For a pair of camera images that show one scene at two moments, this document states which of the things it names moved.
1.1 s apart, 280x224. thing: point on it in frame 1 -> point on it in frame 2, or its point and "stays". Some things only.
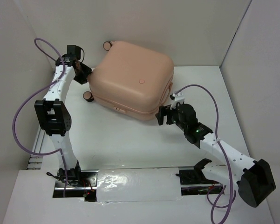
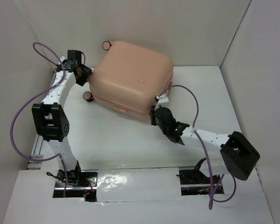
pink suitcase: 133,80 stays
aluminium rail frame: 35,161 stays
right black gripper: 166,110 -> 153,115
